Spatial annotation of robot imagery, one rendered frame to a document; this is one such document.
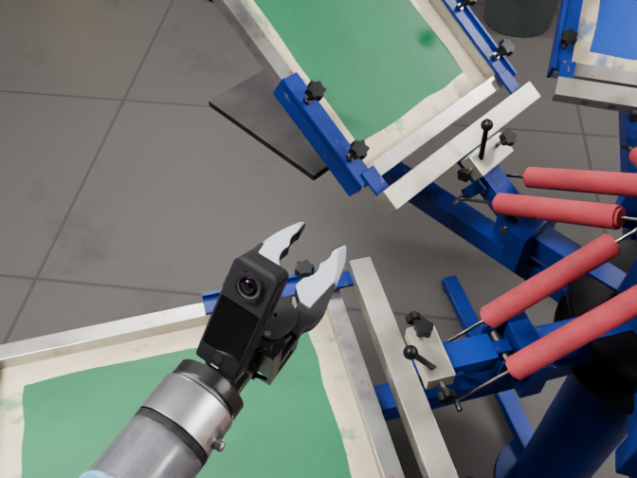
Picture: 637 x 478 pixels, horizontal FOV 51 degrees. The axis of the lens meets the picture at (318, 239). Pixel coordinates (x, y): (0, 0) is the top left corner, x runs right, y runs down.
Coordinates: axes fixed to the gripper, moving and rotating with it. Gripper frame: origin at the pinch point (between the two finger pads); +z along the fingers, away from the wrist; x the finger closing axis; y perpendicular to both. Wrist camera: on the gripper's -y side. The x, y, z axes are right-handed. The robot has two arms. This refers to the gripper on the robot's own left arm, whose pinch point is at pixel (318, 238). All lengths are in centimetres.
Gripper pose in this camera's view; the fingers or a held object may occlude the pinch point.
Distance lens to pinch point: 69.7
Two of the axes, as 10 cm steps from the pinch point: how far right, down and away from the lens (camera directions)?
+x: 8.5, 4.8, -2.2
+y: -1.2, 5.9, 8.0
